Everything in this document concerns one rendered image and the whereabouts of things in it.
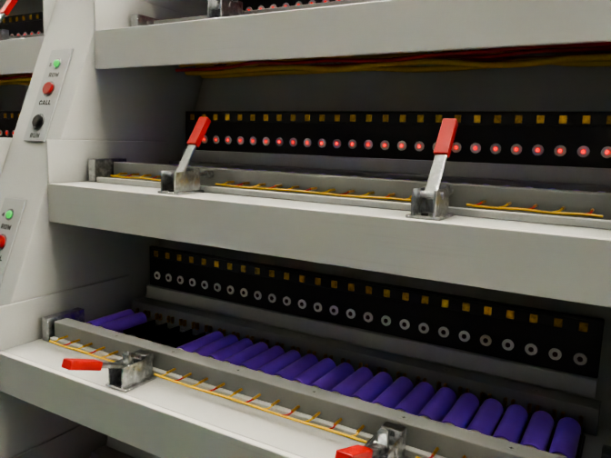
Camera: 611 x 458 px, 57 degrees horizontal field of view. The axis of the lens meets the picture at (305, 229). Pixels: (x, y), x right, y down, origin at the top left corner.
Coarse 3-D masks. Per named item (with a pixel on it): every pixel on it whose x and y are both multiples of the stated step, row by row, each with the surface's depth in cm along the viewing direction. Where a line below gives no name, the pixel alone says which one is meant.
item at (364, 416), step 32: (64, 320) 66; (160, 352) 57; (224, 384) 53; (256, 384) 51; (288, 384) 50; (288, 416) 48; (320, 416) 48; (352, 416) 46; (384, 416) 45; (416, 416) 45; (416, 448) 44; (448, 448) 42; (480, 448) 41; (512, 448) 41
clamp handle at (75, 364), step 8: (64, 360) 49; (72, 360) 49; (80, 360) 50; (88, 360) 51; (96, 360) 52; (128, 360) 54; (72, 368) 49; (80, 368) 49; (88, 368) 50; (96, 368) 51; (112, 368) 53; (120, 368) 54
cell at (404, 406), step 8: (424, 384) 52; (416, 392) 51; (424, 392) 51; (432, 392) 52; (408, 400) 49; (416, 400) 49; (424, 400) 50; (400, 408) 48; (408, 408) 48; (416, 408) 48
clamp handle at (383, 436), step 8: (384, 432) 41; (384, 440) 41; (344, 448) 37; (352, 448) 37; (360, 448) 38; (368, 448) 38; (376, 448) 40; (384, 448) 40; (336, 456) 36; (344, 456) 35; (352, 456) 35; (360, 456) 36; (368, 456) 38
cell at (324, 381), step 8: (336, 368) 55; (344, 368) 56; (352, 368) 56; (328, 376) 53; (336, 376) 54; (344, 376) 55; (312, 384) 52; (320, 384) 52; (328, 384) 52; (336, 384) 53
